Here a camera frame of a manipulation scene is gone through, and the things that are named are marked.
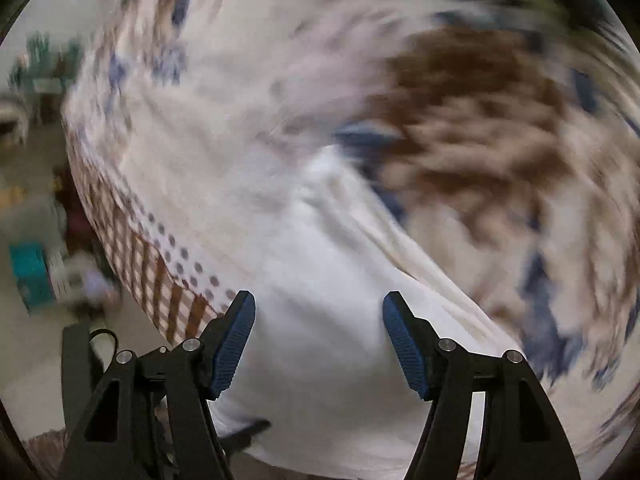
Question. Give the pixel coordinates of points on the white pants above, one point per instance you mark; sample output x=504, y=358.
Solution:
x=325, y=285

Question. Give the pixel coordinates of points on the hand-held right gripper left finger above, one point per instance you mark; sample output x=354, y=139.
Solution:
x=235, y=345

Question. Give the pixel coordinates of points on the teal box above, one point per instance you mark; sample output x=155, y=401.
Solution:
x=30, y=275

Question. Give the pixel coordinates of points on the floral bedspread bed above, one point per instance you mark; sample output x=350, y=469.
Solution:
x=475, y=135

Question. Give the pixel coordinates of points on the teal shelf rack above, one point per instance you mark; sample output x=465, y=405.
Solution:
x=45, y=65

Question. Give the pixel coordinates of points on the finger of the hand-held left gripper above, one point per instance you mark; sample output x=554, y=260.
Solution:
x=245, y=435

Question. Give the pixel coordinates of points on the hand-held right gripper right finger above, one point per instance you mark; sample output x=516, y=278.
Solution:
x=405, y=345

